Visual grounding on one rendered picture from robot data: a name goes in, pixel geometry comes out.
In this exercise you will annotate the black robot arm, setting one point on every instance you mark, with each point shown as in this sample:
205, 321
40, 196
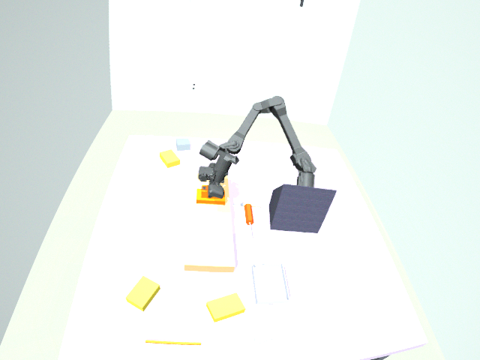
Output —
226, 151

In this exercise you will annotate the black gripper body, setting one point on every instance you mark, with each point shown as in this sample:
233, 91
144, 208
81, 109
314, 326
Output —
215, 189

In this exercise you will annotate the pale yellow rectangular block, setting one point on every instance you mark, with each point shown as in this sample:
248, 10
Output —
169, 158
143, 293
225, 307

